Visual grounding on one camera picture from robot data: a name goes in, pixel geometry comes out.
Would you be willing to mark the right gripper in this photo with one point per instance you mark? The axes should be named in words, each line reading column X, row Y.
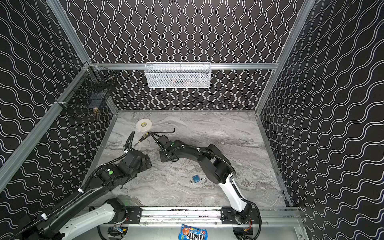
column 160, row 140

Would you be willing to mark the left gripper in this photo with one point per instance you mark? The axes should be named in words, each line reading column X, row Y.
column 130, row 151

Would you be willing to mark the blue padlock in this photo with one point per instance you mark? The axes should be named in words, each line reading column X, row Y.
column 197, row 179

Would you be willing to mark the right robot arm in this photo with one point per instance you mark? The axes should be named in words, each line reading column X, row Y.
column 217, row 169

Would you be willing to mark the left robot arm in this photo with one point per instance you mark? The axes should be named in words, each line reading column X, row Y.
column 64, row 221

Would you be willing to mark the black hex key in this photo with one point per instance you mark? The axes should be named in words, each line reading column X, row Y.
column 163, row 132

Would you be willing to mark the yellow black screwdriver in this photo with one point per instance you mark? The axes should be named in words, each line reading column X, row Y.
column 144, row 137

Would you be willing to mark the white tape roll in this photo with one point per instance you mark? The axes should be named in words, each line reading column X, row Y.
column 144, row 125

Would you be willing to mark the brass item in basket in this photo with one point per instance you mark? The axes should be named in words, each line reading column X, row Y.
column 96, row 113

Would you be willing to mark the M&M's candy bag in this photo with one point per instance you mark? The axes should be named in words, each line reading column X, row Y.
column 192, row 233

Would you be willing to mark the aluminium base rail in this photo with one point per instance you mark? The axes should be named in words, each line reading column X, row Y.
column 206, row 217

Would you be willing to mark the white wire mesh basket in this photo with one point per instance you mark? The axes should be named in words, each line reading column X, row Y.
column 178, row 75

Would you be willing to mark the black wire basket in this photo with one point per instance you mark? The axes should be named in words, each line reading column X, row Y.
column 93, row 90

